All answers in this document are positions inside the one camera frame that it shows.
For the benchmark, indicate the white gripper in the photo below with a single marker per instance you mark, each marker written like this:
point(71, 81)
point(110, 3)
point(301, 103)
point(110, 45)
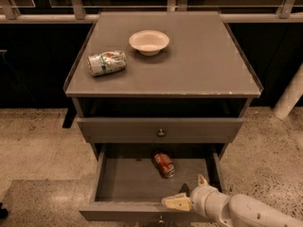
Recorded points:
point(202, 197)

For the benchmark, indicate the red coke can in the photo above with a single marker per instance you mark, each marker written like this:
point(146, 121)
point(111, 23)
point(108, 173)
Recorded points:
point(164, 164)

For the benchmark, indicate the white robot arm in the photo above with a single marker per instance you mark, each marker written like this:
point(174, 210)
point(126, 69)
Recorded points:
point(238, 210)

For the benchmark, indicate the brass middle drawer knob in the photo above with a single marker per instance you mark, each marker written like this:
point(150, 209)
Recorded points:
point(161, 221)

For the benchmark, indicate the brass drawer knob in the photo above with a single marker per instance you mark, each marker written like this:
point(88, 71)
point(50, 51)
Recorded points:
point(161, 133)
point(161, 221)

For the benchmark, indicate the open grey middle drawer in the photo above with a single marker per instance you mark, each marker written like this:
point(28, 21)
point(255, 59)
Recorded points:
point(128, 185)

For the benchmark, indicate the brass top drawer knob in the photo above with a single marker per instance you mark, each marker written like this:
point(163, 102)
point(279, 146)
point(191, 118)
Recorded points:
point(161, 133)

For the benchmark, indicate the closed grey top drawer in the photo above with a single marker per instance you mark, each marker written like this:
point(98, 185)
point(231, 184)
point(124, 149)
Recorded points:
point(144, 130)

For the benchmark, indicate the grey drawer cabinet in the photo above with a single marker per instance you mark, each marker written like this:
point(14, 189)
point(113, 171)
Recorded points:
point(200, 74)

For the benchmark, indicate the green white soda can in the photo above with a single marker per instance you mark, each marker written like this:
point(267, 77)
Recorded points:
point(106, 63)

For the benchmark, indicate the white bowl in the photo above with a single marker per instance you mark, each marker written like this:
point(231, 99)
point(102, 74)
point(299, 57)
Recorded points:
point(149, 42)

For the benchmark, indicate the black object at floor edge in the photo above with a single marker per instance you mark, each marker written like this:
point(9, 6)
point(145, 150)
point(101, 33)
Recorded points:
point(3, 211)

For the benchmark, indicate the metal window railing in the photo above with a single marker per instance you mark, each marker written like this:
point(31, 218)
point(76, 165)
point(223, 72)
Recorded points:
point(87, 11)

